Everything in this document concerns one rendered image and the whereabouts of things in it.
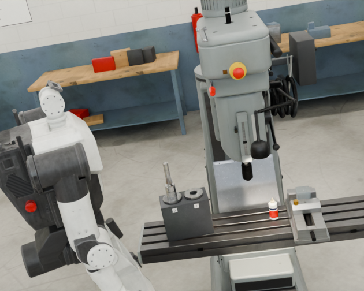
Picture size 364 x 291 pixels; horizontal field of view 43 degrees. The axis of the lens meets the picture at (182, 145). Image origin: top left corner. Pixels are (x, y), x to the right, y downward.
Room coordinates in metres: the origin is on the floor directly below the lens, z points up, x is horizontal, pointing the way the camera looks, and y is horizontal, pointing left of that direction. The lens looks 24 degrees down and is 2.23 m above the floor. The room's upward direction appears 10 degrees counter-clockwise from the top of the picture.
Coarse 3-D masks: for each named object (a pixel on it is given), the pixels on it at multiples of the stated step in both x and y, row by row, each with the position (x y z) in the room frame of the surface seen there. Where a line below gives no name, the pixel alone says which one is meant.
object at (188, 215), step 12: (180, 192) 1.90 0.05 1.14; (192, 192) 1.87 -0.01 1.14; (204, 192) 1.86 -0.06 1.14; (168, 204) 1.81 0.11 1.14; (180, 204) 1.79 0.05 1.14; (192, 204) 1.79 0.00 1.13; (204, 204) 1.80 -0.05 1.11; (168, 216) 1.79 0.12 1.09; (180, 216) 1.79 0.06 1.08; (192, 216) 1.79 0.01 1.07; (204, 216) 1.80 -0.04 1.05; (168, 228) 1.79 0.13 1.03; (180, 228) 1.79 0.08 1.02; (192, 228) 1.79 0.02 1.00; (204, 228) 1.80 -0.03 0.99; (168, 240) 1.79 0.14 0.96
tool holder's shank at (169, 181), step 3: (165, 162) 1.85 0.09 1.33; (165, 165) 1.84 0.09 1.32; (168, 165) 1.85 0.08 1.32; (165, 168) 1.84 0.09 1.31; (168, 168) 1.84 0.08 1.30; (165, 171) 1.84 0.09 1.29; (168, 171) 1.84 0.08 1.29; (165, 174) 1.84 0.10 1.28; (168, 174) 1.84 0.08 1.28; (165, 177) 1.85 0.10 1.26; (168, 177) 1.84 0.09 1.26; (168, 180) 1.84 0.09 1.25; (171, 180) 1.84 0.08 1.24; (168, 183) 1.84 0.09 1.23; (171, 183) 1.84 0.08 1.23
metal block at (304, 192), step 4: (296, 188) 1.82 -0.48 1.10; (300, 188) 1.81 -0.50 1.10; (304, 188) 1.80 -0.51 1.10; (308, 188) 1.80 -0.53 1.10; (296, 192) 1.80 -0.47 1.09; (300, 192) 1.78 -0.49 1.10; (304, 192) 1.78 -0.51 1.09; (308, 192) 1.77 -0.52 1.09; (296, 196) 1.81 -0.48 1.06; (300, 196) 1.78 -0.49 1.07; (304, 196) 1.78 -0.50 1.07; (308, 196) 1.77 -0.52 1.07
